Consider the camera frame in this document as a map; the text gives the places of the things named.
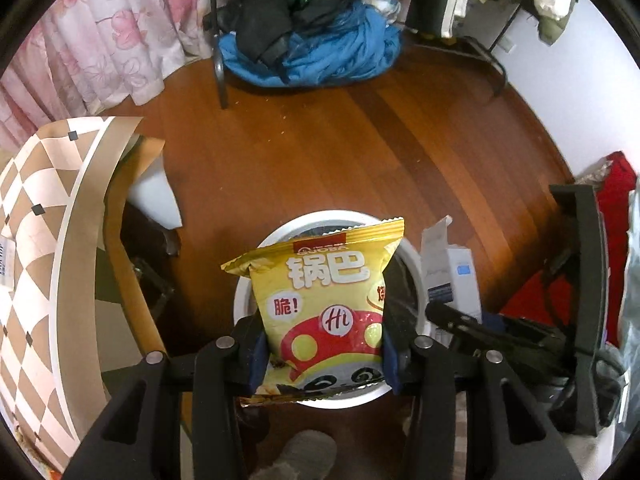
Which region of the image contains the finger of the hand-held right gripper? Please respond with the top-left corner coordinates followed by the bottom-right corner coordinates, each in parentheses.
top-left (425, 301), bottom-right (503, 348)

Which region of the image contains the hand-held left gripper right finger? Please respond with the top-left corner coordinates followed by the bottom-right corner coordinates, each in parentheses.
top-left (381, 309), bottom-right (583, 480)

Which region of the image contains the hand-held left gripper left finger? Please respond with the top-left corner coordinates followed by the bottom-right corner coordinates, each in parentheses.
top-left (65, 312), bottom-right (274, 480)

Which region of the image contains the white and blue carton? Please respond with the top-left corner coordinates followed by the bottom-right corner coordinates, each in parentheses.
top-left (420, 216), bottom-right (484, 333)

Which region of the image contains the white round trash bin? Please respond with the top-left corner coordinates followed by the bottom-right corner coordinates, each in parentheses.
top-left (234, 210), bottom-right (437, 408)

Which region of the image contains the yellow snack packet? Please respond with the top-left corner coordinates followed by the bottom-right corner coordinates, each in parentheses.
top-left (221, 217), bottom-right (405, 406)

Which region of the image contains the clear plastic bag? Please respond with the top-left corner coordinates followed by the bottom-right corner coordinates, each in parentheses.
top-left (616, 217), bottom-right (640, 356)

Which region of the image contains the red cloth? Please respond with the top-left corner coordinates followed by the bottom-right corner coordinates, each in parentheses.
top-left (500, 151), bottom-right (640, 351)

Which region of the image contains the grey slipper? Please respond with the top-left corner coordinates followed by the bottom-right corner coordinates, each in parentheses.
top-left (249, 430), bottom-right (339, 480)

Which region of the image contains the white paper sheet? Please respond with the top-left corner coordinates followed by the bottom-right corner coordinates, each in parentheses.
top-left (127, 165), bottom-right (184, 231)

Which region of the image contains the table with checkered tablecloth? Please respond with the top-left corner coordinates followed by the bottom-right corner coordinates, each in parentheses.
top-left (0, 116), bottom-right (167, 472)

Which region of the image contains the blue cloth pile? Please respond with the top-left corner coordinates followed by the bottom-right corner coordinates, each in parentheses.
top-left (218, 0), bottom-right (404, 89)

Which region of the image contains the black metal rack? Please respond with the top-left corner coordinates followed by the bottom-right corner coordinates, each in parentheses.
top-left (208, 0), bottom-right (509, 110)

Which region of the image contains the dark clothes pile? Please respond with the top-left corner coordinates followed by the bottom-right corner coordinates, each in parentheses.
top-left (220, 0), bottom-right (363, 67)

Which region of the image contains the pink floral curtain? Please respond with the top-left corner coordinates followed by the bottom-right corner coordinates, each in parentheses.
top-left (0, 0), bottom-right (222, 153)

